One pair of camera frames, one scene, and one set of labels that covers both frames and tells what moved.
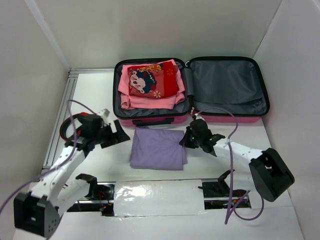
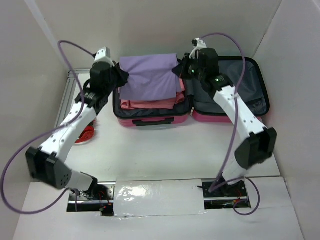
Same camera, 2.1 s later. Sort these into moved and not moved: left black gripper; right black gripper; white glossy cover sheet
Moved: left black gripper; right black gripper
Not moved: white glossy cover sheet
